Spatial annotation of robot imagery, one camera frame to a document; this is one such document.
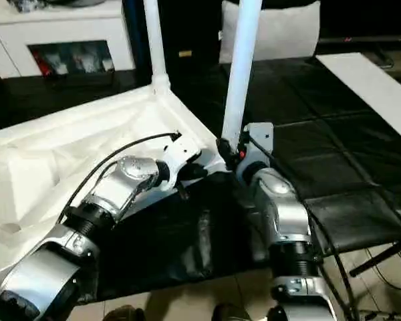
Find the white plastic table leg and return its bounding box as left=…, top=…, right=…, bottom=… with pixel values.
left=220, top=0, right=264, bottom=153
left=142, top=0, right=171, bottom=96

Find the white plastic table top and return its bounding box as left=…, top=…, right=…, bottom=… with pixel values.
left=0, top=82, right=237, bottom=285

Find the black work mat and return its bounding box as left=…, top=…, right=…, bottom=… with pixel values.
left=0, top=55, right=401, bottom=302

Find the black box with gold label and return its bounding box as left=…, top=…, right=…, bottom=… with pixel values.
left=130, top=0, right=225, bottom=73

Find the grey cushion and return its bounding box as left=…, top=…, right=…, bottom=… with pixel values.
left=218, top=0, right=321, bottom=65

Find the dark right robot foot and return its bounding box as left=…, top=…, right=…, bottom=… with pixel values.
left=212, top=302, right=251, bottom=321

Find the dark robot foot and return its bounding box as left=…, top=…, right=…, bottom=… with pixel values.
left=212, top=302, right=251, bottom=321
left=105, top=304, right=146, bottom=321

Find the dark left robot foot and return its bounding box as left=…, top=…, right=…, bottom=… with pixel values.
left=105, top=304, right=146, bottom=321

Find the black stand leg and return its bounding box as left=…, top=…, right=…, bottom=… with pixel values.
left=349, top=240, right=401, bottom=278

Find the black bar with red mark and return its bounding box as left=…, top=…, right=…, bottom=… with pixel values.
left=317, top=35, right=401, bottom=47

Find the white glass-door cabinet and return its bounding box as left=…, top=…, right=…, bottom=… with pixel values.
left=0, top=0, right=136, bottom=80

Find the dark grey round device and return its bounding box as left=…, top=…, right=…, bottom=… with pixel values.
left=63, top=0, right=103, bottom=7

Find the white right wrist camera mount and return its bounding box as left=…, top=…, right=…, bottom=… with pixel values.
left=239, top=122, right=275, bottom=183

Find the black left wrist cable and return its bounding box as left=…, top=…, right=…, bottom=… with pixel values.
left=58, top=131, right=183, bottom=223

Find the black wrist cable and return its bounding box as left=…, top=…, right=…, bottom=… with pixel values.
left=247, top=133, right=364, bottom=321
left=58, top=131, right=183, bottom=223

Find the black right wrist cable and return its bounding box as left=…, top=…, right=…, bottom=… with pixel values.
left=247, top=133, right=364, bottom=321

